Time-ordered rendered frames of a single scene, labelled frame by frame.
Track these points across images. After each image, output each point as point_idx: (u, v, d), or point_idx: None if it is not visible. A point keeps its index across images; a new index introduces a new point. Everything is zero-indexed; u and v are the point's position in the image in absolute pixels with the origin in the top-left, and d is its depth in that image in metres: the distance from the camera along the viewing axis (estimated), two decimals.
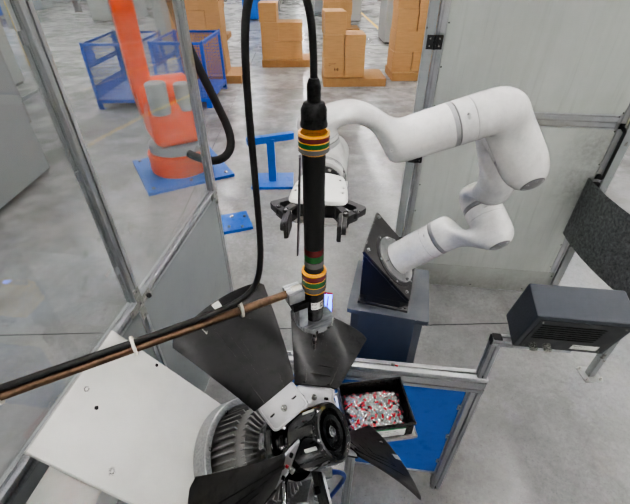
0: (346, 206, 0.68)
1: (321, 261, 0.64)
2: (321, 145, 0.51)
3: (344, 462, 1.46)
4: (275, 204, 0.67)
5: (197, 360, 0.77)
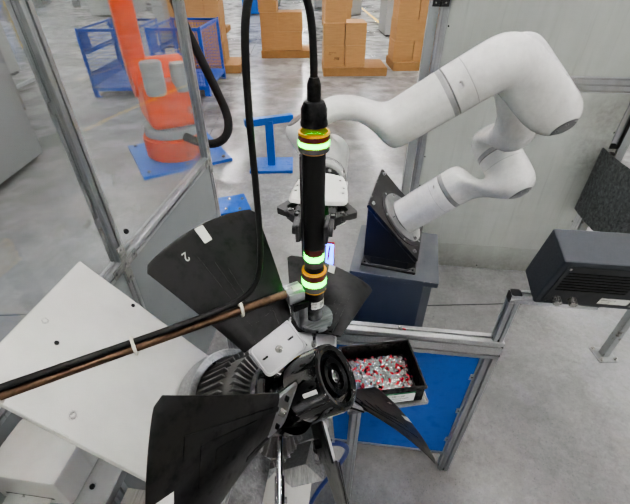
0: (341, 207, 0.67)
1: (321, 261, 0.64)
2: (321, 144, 0.51)
3: (347, 436, 1.34)
4: (284, 208, 0.66)
5: (292, 274, 0.93)
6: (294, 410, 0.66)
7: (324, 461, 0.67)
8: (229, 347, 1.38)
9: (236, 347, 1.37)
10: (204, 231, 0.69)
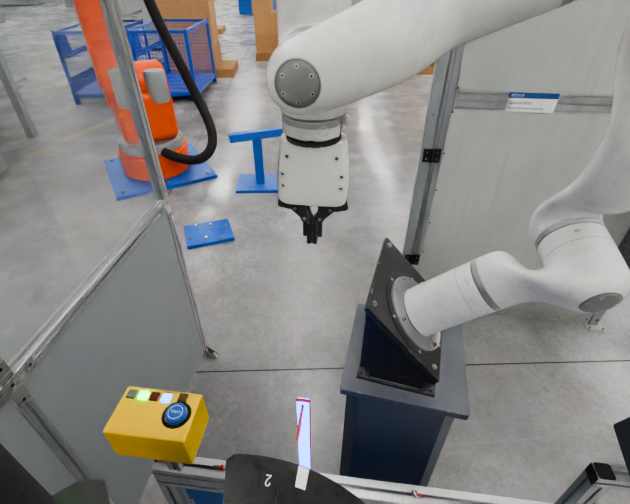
0: None
1: None
2: None
3: None
4: (287, 205, 0.59)
5: None
6: None
7: None
8: (167, 497, 0.96)
9: (177, 498, 0.96)
10: (305, 476, 0.58)
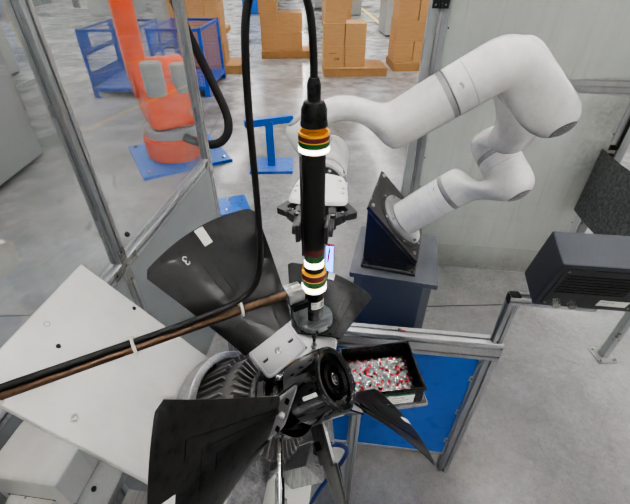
0: (341, 207, 0.67)
1: (321, 261, 0.64)
2: (321, 144, 0.51)
3: (347, 437, 1.35)
4: (284, 208, 0.66)
5: (367, 392, 0.96)
6: (285, 372, 0.70)
7: None
8: (229, 348, 1.38)
9: (236, 348, 1.38)
10: (333, 275, 0.99)
